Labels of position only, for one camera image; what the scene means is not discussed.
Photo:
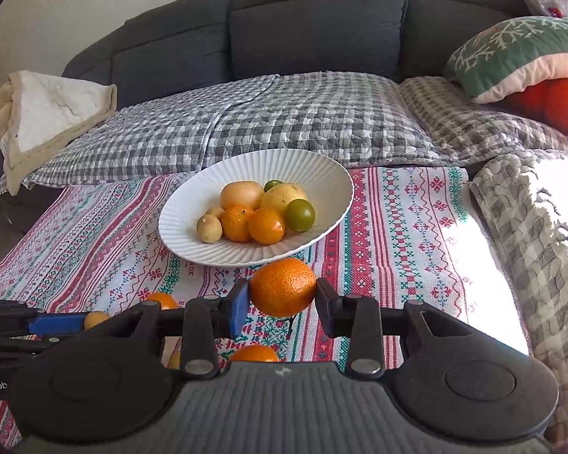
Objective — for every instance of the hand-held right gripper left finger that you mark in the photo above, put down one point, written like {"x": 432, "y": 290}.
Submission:
{"x": 239, "y": 307}

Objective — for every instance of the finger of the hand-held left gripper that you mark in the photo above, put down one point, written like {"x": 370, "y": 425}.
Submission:
{"x": 14, "y": 344}
{"x": 59, "y": 325}

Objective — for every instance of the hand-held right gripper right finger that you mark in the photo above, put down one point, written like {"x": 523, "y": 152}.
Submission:
{"x": 329, "y": 307}

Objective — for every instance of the small yellow round fruit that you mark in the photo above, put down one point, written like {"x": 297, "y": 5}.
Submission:
{"x": 209, "y": 229}
{"x": 96, "y": 319}
{"x": 215, "y": 212}

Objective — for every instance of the large orange mandarin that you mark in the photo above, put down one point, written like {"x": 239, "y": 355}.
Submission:
{"x": 283, "y": 287}

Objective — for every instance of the small orange mandarin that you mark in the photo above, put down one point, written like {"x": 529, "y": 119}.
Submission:
{"x": 236, "y": 223}

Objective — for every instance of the orange tomato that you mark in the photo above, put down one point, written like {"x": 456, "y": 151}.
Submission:
{"x": 254, "y": 354}
{"x": 266, "y": 227}
{"x": 162, "y": 301}

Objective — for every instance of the green tomato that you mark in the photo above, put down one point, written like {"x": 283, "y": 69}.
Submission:
{"x": 299, "y": 215}

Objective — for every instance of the white ribbed plate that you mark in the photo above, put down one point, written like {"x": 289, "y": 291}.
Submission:
{"x": 322, "y": 184}

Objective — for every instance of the small green round fruit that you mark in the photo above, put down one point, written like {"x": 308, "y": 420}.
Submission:
{"x": 273, "y": 185}

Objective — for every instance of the red green patterned tablecloth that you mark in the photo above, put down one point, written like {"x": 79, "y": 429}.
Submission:
{"x": 407, "y": 246}

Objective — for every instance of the large yellow round fruit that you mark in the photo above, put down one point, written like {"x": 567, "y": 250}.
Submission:
{"x": 242, "y": 195}
{"x": 284, "y": 196}

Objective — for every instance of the grey checked cushion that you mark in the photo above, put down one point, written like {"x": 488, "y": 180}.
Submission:
{"x": 312, "y": 113}

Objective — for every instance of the white beige blanket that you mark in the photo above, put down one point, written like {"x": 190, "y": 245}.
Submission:
{"x": 47, "y": 108}

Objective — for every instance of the grey wavy fringed throw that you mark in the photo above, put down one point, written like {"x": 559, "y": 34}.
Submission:
{"x": 549, "y": 317}

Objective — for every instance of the brown checked quilt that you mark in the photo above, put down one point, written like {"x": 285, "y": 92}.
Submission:
{"x": 454, "y": 118}

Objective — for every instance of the dark grey sofa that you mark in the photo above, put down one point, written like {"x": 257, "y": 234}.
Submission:
{"x": 312, "y": 19}

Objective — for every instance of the red plush toy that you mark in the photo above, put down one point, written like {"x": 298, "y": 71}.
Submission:
{"x": 563, "y": 104}

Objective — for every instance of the green snowflake pillow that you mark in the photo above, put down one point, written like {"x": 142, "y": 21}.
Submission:
{"x": 516, "y": 52}

